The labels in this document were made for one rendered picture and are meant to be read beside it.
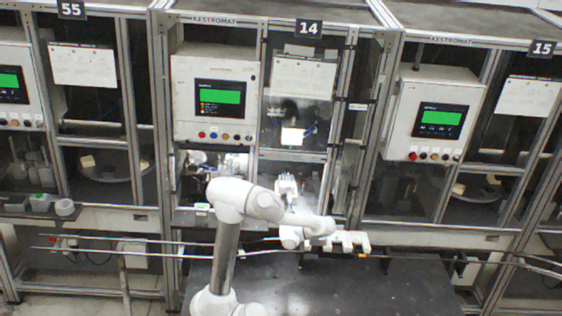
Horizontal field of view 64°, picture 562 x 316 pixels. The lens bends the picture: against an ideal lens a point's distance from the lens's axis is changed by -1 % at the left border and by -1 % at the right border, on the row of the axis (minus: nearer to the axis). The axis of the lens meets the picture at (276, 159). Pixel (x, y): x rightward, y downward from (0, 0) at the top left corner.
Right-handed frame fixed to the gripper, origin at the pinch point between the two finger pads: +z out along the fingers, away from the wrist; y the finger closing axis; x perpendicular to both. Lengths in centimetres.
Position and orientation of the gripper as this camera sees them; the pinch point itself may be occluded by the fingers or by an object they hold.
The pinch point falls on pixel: (288, 196)
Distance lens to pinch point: 264.7
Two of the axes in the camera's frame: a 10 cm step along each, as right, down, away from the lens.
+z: 0.0, -5.3, 8.5
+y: 0.8, -8.4, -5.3
